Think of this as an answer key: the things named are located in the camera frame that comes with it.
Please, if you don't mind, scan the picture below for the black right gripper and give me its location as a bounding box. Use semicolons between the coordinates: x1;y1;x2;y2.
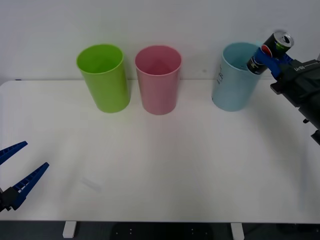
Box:
255;46;320;107

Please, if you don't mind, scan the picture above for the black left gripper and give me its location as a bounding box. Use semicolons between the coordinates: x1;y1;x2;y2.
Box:
0;141;50;213

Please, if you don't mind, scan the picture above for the black drink can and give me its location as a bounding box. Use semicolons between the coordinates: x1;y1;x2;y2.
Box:
246;30;295;76

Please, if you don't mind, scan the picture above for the pale blue plastic bin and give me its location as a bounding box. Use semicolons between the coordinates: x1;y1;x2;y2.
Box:
211;42;271;113

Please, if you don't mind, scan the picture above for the white table leg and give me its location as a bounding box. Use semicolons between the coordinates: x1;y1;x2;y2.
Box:
62;221;77;238
229;222;245;240

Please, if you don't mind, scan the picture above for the yellow-green plastic bin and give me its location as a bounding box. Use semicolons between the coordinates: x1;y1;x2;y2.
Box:
75;43;131;114

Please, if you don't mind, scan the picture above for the pink plastic bin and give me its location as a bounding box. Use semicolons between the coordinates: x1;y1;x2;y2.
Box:
134;44;183;116

